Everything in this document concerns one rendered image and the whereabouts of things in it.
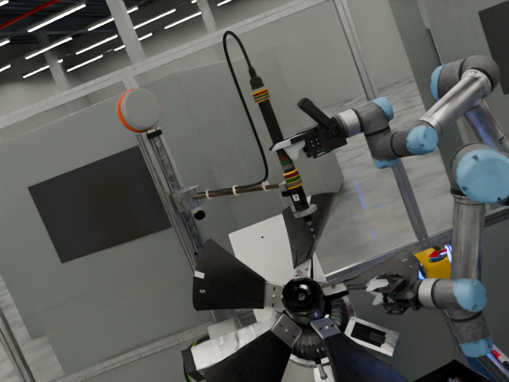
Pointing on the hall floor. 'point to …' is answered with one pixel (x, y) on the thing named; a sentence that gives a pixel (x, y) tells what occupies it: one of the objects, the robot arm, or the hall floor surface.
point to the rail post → (459, 350)
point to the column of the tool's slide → (176, 208)
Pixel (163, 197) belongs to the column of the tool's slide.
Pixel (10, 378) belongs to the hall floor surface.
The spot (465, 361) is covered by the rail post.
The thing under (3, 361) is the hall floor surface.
